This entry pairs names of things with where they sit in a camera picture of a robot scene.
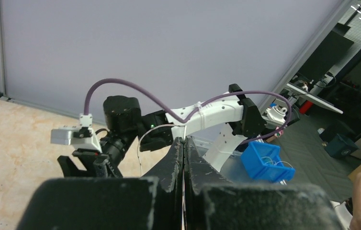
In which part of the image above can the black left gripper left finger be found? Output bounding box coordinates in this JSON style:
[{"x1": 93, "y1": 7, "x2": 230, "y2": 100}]
[{"x1": 17, "y1": 138, "x2": 184, "y2": 230}]

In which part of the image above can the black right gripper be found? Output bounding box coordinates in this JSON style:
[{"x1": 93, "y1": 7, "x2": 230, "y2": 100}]
[{"x1": 57, "y1": 150, "x2": 124, "y2": 178}]

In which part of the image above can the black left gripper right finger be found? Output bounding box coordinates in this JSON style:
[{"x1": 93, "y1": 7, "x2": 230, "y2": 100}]
[{"x1": 184, "y1": 138, "x2": 342, "y2": 230}]

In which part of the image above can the thin white fiber cable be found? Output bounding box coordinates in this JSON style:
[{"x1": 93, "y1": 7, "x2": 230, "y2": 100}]
[{"x1": 137, "y1": 124, "x2": 186, "y2": 177}]

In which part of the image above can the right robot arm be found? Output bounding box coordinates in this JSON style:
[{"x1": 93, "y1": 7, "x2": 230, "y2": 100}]
[{"x1": 51, "y1": 84, "x2": 266, "y2": 178}]

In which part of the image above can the blue plastic bin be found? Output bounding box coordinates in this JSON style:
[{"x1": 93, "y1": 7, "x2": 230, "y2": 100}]
[{"x1": 240, "y1": 141, "x2": 295, "y2": 183}]

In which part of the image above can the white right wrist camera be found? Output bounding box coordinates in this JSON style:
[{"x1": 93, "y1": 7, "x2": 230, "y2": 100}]
[{"x1": 50, "y1": 114, "x2": 102, "y2": 153}]

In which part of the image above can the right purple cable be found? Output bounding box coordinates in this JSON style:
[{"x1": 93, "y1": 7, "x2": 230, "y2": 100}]
[{"x1": 83, "y1": 78, "x2": 293, "y2": 145}]

